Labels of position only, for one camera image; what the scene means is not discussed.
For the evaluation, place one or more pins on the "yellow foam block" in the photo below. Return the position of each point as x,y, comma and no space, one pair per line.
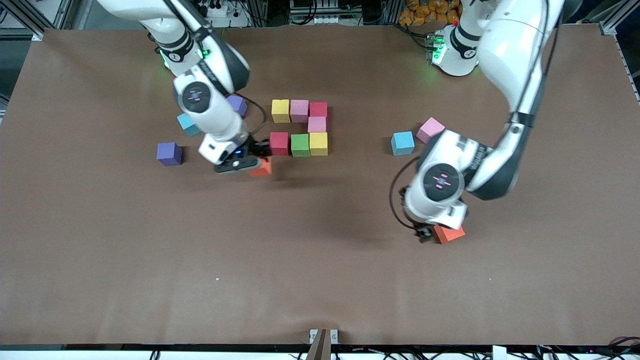
280,110
319,144

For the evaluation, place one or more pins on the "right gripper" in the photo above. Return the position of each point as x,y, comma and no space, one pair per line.
258,148

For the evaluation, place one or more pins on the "metal table edge bracket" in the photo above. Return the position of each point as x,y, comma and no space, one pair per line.
323,340

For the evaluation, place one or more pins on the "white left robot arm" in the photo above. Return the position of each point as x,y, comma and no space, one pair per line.
515,60

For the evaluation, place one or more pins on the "red foam block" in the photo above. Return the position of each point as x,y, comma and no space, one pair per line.
279,143
318,109

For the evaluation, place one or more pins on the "cyan foam block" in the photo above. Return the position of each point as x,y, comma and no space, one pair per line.
402,143
186,125

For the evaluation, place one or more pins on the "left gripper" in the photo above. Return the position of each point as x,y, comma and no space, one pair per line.
425,233

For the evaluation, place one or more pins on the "orange snack bag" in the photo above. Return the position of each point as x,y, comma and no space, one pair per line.
425,12

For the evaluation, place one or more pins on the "orange foam block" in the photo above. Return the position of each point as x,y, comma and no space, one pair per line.
450,235
263,169

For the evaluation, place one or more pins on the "green foam block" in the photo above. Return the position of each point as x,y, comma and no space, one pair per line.
300,146

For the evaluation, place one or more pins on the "white slotted power strip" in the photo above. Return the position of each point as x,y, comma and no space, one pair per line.
315,20

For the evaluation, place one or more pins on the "aluminium table edge rail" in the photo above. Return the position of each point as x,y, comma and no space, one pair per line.
631,75

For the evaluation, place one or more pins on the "brown paper table cover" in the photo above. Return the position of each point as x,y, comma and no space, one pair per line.
300,275

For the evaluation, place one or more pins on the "purple foam block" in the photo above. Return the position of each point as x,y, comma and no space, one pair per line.
239,105
169,153

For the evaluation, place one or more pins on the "pink foam block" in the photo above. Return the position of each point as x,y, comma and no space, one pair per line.
299,110
429,127
317,124

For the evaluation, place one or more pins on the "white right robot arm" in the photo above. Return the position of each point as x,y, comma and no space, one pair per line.
210,75

